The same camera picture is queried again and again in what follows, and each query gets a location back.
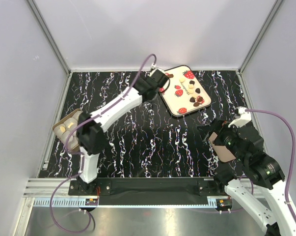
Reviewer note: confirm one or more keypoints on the right controller board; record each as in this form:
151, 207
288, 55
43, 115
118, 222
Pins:
226, 203

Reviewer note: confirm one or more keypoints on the dark heart chocolate right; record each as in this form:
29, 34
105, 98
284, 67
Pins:
198, 91

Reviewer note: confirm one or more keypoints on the left controller board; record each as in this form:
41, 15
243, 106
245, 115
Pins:
91, 201

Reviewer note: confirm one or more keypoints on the strawberry print tray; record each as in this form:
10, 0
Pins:
176, 96

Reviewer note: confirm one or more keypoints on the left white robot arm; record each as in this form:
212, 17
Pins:
92, 128

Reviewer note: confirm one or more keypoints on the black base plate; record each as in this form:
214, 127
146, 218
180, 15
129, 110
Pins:
148, 192

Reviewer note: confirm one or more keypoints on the controller board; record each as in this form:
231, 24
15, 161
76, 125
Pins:
226, 203
91, 201

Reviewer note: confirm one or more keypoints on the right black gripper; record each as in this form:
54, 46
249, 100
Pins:
205, 130

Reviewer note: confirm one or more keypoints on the gold tin box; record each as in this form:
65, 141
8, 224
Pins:
73, 117

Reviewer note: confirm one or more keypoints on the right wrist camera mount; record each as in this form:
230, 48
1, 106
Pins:
243, 117

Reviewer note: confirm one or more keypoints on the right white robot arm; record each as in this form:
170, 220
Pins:
240, 140

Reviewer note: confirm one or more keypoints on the rose gold tin lid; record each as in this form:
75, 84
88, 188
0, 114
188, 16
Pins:
222, 152

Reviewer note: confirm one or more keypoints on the brown oval chocolate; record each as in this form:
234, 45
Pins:
196, 104

